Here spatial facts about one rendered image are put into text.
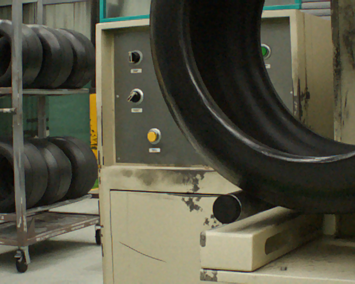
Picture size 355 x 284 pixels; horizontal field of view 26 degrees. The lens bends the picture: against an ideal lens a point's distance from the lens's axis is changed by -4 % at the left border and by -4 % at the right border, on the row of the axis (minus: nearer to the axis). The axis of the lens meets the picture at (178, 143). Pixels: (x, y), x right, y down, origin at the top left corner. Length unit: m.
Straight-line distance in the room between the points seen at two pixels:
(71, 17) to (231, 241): 11.04
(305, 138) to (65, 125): 10.72
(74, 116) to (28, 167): 7.06
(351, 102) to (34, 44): 3.71
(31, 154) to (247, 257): 3.89
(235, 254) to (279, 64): 0.74
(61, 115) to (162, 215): 10.19
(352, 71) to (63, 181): 4.02
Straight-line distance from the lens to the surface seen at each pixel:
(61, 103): 12.06
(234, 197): 1.16
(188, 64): 1.16
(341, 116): 1.47
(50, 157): 5.27
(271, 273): 1.16
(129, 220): 1.96
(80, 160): 5.61
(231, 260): 1.17
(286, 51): 1.81
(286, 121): 1.39
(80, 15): 12.03
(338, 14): 1.48
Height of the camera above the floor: 1.06
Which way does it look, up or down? 3 degrees down
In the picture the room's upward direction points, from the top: 1 degrees counter-clockwise
